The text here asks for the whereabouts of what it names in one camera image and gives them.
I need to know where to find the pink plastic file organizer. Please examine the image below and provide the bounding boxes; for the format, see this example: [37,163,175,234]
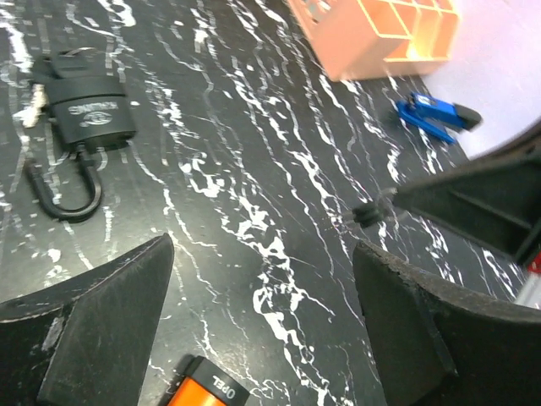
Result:
[288,0,461,82]

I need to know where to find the blue stapler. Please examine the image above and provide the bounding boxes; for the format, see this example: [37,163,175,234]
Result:
[395,92,483,145]

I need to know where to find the black key bunch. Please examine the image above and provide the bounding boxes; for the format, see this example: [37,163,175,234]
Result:
[20,46,98,130]
[340,188,398,228]

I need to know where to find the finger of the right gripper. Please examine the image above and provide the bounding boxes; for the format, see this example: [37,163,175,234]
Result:
[393,153,540,266]

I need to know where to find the orange black padlock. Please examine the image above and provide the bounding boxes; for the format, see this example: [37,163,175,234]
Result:
[168,356,250,406]

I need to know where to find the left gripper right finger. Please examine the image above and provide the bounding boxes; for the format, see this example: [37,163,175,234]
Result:
[352,240,540,405]

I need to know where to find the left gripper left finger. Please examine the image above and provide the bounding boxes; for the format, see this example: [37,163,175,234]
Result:
[1,234,174,405]

